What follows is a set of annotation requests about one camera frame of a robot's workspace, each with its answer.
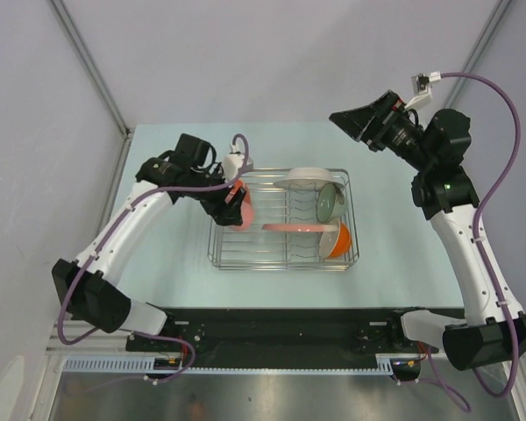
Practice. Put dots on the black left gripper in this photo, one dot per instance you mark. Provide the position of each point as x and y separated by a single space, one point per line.
223 212

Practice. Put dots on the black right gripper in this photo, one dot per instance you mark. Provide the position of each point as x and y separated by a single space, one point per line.
355 121

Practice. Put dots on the pink plastic cup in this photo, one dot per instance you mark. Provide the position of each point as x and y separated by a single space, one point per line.
246 209

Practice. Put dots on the pink beige leaf plate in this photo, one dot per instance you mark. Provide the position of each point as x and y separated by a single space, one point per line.
300 228

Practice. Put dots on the white fluted plate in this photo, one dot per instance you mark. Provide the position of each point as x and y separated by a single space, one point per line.
302 177

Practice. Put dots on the green floral ceramic bowl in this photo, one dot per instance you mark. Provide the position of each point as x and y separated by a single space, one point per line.
331 203

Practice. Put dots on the orange bowl white inside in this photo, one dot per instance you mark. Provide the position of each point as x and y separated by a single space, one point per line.
335 243

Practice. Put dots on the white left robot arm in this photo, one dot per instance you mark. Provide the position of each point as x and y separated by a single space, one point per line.
87 286

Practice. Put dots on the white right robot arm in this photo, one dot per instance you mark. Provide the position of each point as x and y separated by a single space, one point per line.
493 329

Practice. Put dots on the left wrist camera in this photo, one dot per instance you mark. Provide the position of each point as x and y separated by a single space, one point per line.
235 164

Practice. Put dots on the metal wire dish rack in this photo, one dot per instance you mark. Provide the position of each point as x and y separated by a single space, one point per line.
258 249

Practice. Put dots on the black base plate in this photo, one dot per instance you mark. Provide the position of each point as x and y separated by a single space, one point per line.
287 357

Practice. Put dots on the white slotted cable duct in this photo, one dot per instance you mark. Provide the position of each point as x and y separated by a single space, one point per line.
121 364

